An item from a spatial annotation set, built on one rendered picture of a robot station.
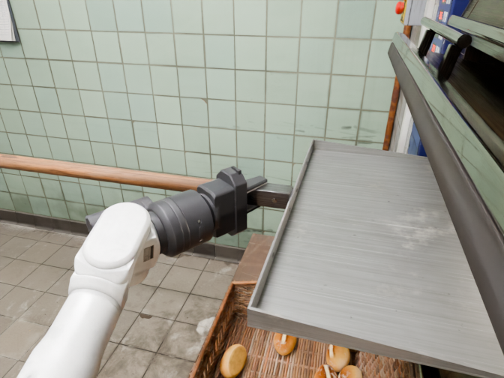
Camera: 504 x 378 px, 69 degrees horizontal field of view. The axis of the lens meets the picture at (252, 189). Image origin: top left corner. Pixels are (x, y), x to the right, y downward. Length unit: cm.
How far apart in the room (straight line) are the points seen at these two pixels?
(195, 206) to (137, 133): 169
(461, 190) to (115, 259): 37
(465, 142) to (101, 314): 40
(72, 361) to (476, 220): 38
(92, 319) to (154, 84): 171
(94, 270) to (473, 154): 40
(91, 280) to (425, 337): 38
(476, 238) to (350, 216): 44
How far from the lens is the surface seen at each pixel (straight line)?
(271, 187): 64
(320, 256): 54
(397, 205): 70
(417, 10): 143
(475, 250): 21
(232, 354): 109
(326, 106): 184
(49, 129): 260
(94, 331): 47
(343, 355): 111
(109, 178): 77
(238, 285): 116
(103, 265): 48
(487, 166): 23
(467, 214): 23
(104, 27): 216
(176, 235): 54
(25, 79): 257
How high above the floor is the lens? 152
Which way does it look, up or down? 28 degrees down
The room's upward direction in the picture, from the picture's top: straight up
